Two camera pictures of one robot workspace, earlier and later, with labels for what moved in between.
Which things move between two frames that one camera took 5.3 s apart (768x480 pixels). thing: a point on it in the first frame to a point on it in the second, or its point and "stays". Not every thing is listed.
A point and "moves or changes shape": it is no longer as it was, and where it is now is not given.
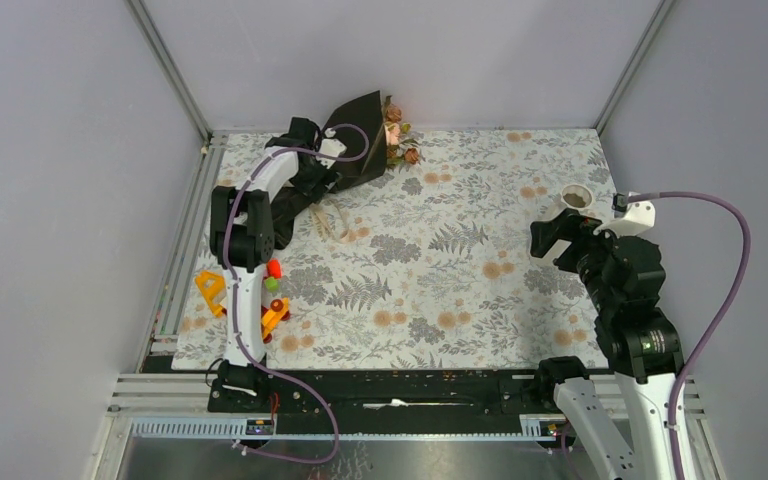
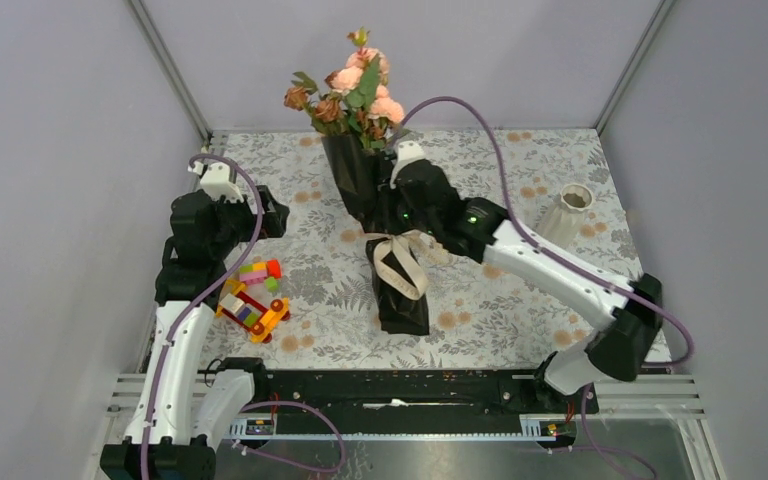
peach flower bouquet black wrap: (376, 141) moves or changes shape
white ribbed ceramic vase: (573, 196) stays
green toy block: (272, 284) stays
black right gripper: (568, 225) to (386, 201)
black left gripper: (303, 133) to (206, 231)
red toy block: (274, 268) stays
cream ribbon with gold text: (338, 231) to (399, 241)
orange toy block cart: (213, 288) stays
